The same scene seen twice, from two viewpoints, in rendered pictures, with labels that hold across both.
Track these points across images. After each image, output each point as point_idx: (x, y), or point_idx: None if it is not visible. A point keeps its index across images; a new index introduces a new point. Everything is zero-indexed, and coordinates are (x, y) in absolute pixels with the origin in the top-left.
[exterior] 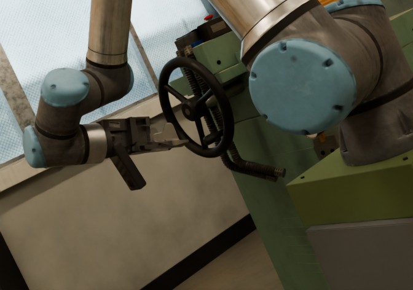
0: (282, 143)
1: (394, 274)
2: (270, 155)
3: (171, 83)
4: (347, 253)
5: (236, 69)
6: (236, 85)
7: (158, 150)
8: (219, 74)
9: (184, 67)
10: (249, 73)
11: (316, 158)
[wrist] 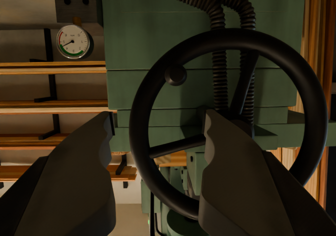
0: (173, 25)
1: None
2: (205, 12)
3: (333, 144)
4: None
5: (181, 137)
6: (198, 117)
7: (213, 148)
8: (184, 150)
9: (193, 207)
10: (177, 122)
11: None
